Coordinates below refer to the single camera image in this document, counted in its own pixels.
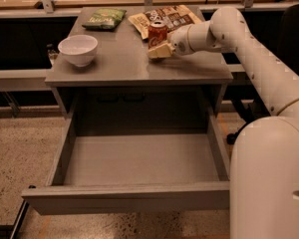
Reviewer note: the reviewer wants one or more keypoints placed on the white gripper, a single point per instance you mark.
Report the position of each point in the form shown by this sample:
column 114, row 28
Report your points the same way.
column 179, row 41

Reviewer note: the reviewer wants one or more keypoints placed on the red coke can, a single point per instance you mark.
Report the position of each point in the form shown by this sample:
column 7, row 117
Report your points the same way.
column 157, row 33

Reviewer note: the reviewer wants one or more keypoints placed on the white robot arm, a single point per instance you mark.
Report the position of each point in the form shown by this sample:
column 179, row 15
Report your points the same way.
column 264, row 168

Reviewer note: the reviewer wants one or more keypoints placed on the open grey top drawer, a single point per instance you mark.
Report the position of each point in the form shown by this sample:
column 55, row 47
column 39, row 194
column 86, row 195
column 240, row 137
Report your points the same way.
column 164, row 153

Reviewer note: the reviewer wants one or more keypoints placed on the brown and white snack bag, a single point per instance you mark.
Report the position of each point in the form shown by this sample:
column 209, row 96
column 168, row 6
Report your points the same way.
column 173, row 16

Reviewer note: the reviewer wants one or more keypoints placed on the grey cabinet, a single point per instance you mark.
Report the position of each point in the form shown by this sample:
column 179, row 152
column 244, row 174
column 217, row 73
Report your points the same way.
column 122, row 61

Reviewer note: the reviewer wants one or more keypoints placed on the green chip bag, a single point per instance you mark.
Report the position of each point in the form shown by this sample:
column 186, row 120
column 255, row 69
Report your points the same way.
column 105, row 19

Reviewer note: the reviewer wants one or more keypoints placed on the white ceramic bowl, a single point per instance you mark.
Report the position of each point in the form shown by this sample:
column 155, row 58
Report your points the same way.
column 79, row 50

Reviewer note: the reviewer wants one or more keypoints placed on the black office chair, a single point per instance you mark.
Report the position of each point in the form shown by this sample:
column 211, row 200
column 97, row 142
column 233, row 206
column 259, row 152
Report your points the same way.
column 278, row 31

